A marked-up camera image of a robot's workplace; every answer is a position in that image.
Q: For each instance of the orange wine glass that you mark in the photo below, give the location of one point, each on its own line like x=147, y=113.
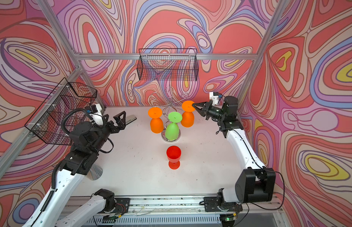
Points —
x=156, y=123
x=188, y=116

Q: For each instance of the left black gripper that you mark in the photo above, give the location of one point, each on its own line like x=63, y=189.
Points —
x=116, y=129

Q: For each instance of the chrome wire glass rack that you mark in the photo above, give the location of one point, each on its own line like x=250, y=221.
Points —
x=170, y=106

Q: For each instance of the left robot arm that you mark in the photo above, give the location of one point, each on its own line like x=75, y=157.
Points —
x=88, y=132

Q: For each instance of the grey black stapler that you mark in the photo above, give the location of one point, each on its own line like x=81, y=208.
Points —
x=129, y=119

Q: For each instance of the black wire basket back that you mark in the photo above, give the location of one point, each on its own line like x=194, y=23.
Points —
x=168, y=64

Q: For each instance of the green plastic wine glass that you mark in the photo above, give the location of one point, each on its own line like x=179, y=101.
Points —
x=172, y=130

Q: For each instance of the metal cup of pens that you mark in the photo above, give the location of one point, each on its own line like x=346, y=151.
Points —
x=95, y=172

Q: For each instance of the red plastic wine glass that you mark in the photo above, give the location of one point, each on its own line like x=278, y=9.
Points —
x=174, y=154

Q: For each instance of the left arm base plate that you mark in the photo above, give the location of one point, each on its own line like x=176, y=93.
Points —
x=119, y=206

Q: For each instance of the black wire basket left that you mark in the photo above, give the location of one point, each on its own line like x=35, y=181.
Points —
x=45, y=122

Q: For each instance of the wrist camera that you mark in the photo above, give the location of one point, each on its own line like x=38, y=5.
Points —
x=95, y=112
x=215, y=97

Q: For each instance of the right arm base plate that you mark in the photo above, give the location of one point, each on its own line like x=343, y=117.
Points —
x=215, y=204

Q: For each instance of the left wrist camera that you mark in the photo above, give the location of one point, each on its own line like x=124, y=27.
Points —
x=95, y=112

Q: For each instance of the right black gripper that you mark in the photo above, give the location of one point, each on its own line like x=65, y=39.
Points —
x=206, y=105

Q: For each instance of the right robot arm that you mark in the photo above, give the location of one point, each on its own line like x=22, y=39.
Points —
x=256, y=182

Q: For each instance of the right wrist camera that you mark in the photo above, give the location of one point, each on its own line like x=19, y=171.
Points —
x=215, y=97

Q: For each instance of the black wire basket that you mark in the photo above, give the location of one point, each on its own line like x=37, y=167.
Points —
x=168, y=64
x=45, y=122

